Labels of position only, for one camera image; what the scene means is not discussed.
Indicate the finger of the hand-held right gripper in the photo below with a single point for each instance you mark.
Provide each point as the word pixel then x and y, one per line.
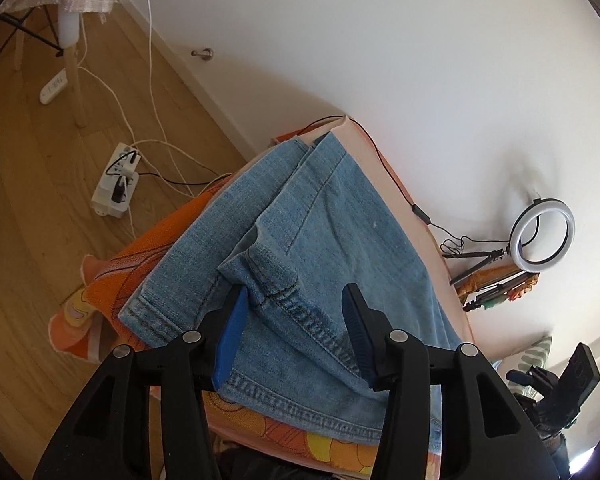
pixel 517 376

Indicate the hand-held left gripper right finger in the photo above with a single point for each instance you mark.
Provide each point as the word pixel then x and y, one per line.
pixel 361 342

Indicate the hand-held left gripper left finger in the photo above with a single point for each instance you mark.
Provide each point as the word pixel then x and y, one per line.
pixel 231 342

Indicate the blue denim pants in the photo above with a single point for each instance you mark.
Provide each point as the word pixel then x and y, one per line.
pixel 320 220

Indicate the green striped pillow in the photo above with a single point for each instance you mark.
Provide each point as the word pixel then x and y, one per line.
pixel 535 357

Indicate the folded black stands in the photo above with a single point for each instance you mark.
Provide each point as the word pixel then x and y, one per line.
pixel 495 292

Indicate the orange printed blanket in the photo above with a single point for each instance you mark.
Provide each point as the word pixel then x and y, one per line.
pixel 145 245

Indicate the white power strip with plugs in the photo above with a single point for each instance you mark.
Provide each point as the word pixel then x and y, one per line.
pixel 110 200

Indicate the metal door stopper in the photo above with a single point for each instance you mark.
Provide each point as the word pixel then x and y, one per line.
pixel 202 53

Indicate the white and wooden table leg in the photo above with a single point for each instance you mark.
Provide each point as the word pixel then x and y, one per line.
pixel 75 85

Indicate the small white power strip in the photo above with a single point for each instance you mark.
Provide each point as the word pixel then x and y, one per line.
pixel 54 88

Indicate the black stand leg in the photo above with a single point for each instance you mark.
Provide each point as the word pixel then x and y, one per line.
pixel 30 32

